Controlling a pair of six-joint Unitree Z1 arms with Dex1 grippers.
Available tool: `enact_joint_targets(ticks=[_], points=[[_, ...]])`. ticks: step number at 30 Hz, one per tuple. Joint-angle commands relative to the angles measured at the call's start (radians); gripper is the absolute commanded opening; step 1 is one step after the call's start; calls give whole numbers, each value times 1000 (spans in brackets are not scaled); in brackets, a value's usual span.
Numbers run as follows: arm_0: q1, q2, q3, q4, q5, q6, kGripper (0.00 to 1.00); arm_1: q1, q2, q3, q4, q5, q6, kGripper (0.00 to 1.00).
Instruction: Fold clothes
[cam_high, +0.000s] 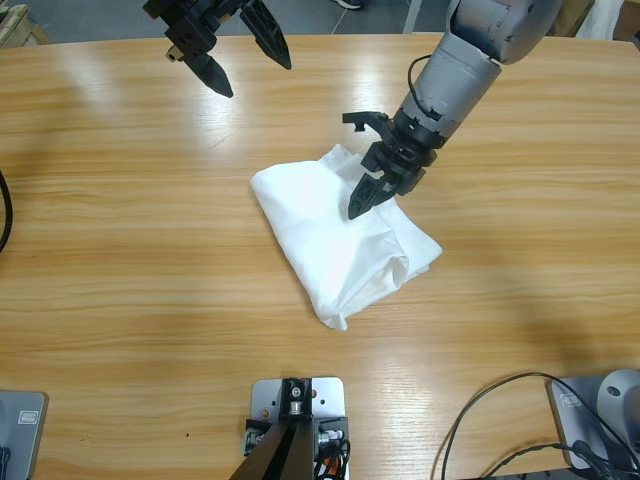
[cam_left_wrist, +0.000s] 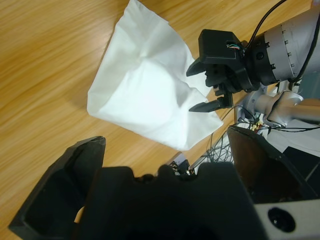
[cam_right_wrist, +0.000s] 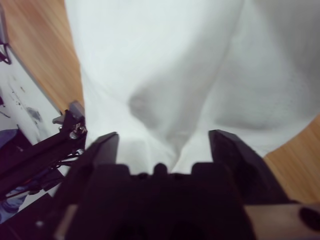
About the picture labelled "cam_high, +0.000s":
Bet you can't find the white mount block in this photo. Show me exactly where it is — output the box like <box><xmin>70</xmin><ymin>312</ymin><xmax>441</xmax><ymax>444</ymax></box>
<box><xmin>249</xmin><ymin>377</ymin><xmax>351</xmax><ymax>480</ymax></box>

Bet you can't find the wooden pallet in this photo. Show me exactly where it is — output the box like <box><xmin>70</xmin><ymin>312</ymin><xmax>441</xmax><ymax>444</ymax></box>
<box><xmin>0</xmin><ymin>2</ymin><xmax>51</xmax><ymax>49</ymax></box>

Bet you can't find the black gripper side bracket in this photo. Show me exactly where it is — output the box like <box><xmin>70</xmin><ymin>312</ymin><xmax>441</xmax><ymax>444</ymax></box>
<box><xmin>341</xmin><ymin>110</ymin><xmax>392</xmax><ymax>135</ymax></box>

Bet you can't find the dark camera post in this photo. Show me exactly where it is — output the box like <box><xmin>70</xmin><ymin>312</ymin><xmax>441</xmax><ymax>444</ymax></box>
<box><xmin>233</xmin><ymin>378</ymin><xmax>317</xmax><ymax>480</ymax></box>

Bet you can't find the white bag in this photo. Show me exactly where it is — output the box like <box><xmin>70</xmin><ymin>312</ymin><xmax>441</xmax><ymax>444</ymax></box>
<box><xmin>579</xmin><ymin>0</ymin><xmax>626</xmax><ymax>41</ymax></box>

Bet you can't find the white metal pole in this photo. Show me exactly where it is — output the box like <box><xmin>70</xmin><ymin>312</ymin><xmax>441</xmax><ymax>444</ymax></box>
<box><xmin>402</xmin><ymin>0</ymin><xmax>422</xmax><ymax>32</ymax></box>

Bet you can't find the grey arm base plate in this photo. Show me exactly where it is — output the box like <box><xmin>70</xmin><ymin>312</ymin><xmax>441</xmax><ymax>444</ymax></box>
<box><xmin>545</xmin><ymin>375</ymin><xmax>640</xmax><ymax>472</ymax></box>
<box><xmin>0</xmin><ymin>390</ymin><xmax>50</xmax><ymax>480</ymax></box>

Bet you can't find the black clamp with silver knob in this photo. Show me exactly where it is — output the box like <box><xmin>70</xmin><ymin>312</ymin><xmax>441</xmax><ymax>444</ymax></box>
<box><xmin>312</xmin><ymin>414</ymin><xmax>351</xmax><ymax>469</ymax></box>
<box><xmin>243</xmin><ymin>418</ymin><xmax>274</xmax><ymax>457</ymax></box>

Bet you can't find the thick black curved cable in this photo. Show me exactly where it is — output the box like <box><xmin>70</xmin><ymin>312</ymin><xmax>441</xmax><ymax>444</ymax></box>
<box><xmin>0</xmin><ymin>169</ymin><xmax>14</xmax><ymax>252</ymax></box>

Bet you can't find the thin dark cable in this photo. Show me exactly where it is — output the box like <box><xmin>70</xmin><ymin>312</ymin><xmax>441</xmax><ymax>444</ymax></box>
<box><xmin>479</xmin><ymin>442</ymin><xmax>601</xmax><ymax>480</ymax></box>

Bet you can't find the white t-shirt with black logo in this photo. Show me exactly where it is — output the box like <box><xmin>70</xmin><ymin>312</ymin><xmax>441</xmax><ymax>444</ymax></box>
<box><xmin>249</xmin><ymin>143</ymin><xmax>445</xmax><ymax>332</ymax></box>

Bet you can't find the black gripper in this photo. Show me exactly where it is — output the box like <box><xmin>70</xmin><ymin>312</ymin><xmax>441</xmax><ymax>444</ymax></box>
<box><xmin>345</xmin><ymin>110</ymin><xmax>447</xmax><ymax>221</ymax></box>
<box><xmin>142</xmin><ymin>0</ymin><xmax>293</xmax><ymax>99</ymax></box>

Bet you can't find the black and orange cable bundle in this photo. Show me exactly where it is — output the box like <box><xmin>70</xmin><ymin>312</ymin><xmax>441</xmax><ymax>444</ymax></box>
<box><xmin>314</xmin><ymin>439</ymin><xmax>354</xmax><ymax>480</ymax></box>

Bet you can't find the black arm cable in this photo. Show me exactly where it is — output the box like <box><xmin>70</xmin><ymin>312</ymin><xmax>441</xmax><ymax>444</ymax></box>
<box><xmin>406</xmin><ymin>54</ymin><xmax>437</xmax><ymax>112</ymax></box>

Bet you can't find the brown cardboard box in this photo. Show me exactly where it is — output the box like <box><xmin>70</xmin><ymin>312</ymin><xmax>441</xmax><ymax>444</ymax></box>
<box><xmin>547</xmin><ymin>0</ymin><xmax>596</xmax><ymax>37</ymax></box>

